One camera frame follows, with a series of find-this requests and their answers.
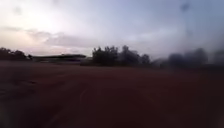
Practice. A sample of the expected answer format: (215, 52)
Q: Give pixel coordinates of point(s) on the row of dark trees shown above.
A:
(116, 56)

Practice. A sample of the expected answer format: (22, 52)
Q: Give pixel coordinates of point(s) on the low flat-roofed building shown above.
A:
(60, 58)

